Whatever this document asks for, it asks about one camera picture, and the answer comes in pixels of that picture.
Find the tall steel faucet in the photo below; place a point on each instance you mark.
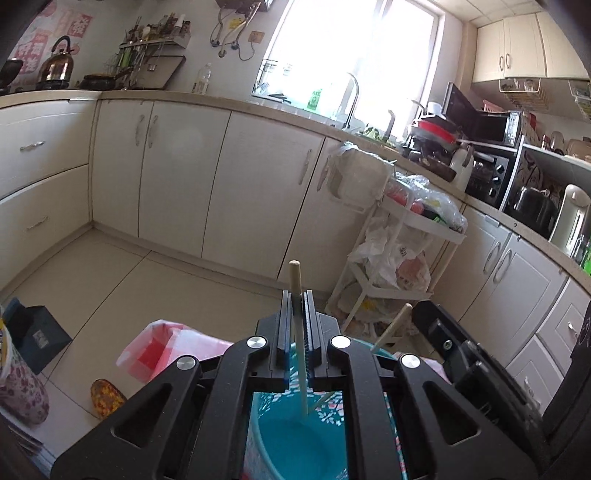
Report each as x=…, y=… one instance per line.
x=354, y=92

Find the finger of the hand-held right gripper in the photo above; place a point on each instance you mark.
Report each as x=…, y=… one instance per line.
x=443, y=337

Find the black frying pan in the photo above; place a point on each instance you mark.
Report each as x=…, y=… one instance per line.
x=99, y=81

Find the wall utensil rack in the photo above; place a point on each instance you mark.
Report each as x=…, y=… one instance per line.
x=152, y=44

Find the wall socket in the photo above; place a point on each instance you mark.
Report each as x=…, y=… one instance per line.
x=256, y=37

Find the green vegetables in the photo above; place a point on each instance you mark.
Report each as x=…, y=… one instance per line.
x=375, y=134

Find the pink plastic basket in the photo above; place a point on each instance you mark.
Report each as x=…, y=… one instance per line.
x=495, y=106

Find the floral fabric cover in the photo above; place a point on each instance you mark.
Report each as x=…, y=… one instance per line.
x=21, y=387

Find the kitchen window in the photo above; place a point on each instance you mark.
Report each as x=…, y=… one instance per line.
x=360, y=46

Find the black microwave oven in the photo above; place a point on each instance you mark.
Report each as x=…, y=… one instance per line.
x=485, y=124

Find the white electric water boiler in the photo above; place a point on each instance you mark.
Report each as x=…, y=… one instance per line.
x=570, y=217

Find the light wooden chopstick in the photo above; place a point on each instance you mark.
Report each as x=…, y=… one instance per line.
x=397, y=323
x=295, y=281

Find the stacked dark pans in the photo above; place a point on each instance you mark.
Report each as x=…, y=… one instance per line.
x=429, y=159

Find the red pan lid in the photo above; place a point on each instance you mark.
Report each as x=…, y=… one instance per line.
x=436, y=129

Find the small dark faucet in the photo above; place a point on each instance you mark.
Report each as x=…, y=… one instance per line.
x=391, y=122

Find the patterned slipper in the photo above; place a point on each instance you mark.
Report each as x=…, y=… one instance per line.
x=107, y=399

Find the white plastic bags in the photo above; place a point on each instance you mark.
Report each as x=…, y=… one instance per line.
x=383, y=258

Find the white thermos jug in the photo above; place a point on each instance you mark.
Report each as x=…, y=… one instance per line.
x=461, y=170

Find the clear plastic bottle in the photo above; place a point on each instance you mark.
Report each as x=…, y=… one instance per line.
x=202, y=83

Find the black gas stove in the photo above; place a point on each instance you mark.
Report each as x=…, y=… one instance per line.
x=51, y=85

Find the black toaster oven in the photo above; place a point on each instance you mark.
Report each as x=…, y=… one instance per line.
x=496, y=175

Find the black wok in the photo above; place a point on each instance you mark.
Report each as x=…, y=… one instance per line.
x=10, y=74

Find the green dish soap bottle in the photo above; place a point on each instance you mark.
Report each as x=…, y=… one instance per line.
x=314, y=100

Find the cream wall cabinet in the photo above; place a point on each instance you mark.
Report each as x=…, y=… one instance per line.
x=521, y=46

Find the steel kettle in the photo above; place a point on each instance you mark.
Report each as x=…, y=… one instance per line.
x=56, y=64

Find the white plastic bag on cabinet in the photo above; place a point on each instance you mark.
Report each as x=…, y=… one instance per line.
x=358, y=177

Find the pink wall poster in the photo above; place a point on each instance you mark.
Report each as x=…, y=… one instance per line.
x=46, y=27

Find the grey water heater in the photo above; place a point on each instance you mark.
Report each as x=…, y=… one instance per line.
x=240, y=3

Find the clear bags of groceries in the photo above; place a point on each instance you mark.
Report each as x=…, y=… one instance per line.
x=429, y=201

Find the white rolling cart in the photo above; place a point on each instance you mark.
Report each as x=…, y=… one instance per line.
x=415, y=221

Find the teal floral bucket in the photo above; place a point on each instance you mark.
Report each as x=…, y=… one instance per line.
x=295, y=447

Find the cutting board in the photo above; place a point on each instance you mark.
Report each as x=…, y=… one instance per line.
x=164, y=71

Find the bagged items on cart base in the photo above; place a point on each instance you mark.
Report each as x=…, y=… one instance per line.
x=364, y=307

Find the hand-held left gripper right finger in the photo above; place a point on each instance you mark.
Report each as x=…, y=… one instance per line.
x=315, y=332

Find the dark blue box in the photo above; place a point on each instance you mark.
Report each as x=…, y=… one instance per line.
x=37, y=332

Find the cream base cabinets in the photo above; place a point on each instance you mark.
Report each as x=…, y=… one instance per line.
x=184, y=175

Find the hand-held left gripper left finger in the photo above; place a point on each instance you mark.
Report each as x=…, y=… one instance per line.
x=284, y=332

